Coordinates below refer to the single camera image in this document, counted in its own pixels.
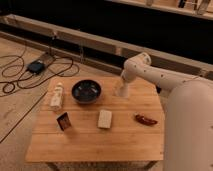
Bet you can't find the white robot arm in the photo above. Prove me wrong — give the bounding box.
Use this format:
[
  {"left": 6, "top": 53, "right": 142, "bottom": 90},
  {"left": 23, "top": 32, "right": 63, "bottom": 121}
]
[{"left": 121, "top": 53, "right": 213, "bottom": 171}]

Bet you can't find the small dark eraser block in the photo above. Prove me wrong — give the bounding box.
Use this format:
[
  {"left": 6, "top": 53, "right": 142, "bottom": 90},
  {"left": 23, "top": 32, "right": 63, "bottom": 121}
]
[{"left": 57, "top": 112, "right": 71, "bottom": 131}]

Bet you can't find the dark blue bowl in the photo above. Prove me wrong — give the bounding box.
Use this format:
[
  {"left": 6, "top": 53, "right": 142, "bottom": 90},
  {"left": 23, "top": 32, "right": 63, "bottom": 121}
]
[{"left": 71, "top": 79, "right": 102, "bottom": 104}]

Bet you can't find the white rectangular sponge block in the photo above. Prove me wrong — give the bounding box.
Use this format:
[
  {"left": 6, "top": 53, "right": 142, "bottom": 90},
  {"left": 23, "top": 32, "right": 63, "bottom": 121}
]
[{"left": 98, "top": 110, "right": 112, "bottom": 129}]

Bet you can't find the wooden table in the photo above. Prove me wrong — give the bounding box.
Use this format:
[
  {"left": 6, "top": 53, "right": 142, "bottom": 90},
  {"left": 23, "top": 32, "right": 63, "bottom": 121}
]
[{"left": 26, "top": 76, "right": 164, "bottom": 162}]

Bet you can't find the white tube bottle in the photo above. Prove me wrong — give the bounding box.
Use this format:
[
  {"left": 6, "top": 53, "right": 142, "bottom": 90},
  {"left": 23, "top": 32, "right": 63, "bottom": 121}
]
[{"left": 50, "top": 83, "right": 63, "bottom": 110}]

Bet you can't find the blue power adapter box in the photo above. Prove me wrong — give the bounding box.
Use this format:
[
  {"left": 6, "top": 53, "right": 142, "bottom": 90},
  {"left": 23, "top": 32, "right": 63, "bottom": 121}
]
[{"left": 27, "top": 61, "right": 45, "bottom": 74}]

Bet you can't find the black floor cable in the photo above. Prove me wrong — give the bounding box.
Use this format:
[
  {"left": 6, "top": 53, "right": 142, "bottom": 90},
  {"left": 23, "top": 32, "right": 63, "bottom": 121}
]
[{"left": 0, "top": 43, "right": 81, "bottom": 95}]

